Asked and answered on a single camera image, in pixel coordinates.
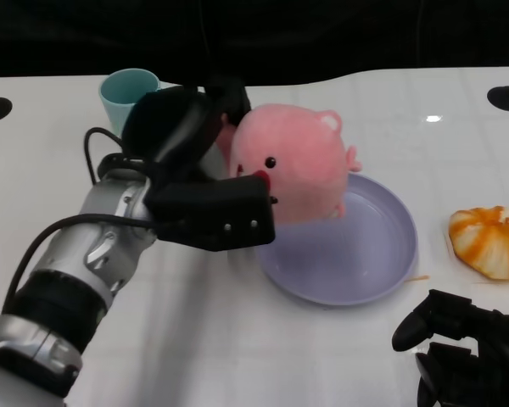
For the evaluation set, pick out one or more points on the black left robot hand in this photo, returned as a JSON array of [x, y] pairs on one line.
[[212, 212]]

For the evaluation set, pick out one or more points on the pink plush beaver doll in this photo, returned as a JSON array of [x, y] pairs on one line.
[[301, 161]]

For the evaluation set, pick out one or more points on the thin wooden toothpick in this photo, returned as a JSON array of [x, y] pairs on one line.
[[417, 278]]

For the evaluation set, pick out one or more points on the lavender plastic plate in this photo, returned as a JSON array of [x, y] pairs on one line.
[[365, 254]]

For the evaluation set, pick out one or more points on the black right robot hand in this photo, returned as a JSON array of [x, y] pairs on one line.
[[496, 360]]

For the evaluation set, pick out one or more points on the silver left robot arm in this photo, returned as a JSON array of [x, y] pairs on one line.
[[68, 297]]

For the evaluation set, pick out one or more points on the teal plastic mug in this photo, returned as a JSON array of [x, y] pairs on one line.
[[119, 91]]

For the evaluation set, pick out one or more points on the orange and white bread toy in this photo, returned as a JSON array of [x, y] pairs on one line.
[[492, 246]]

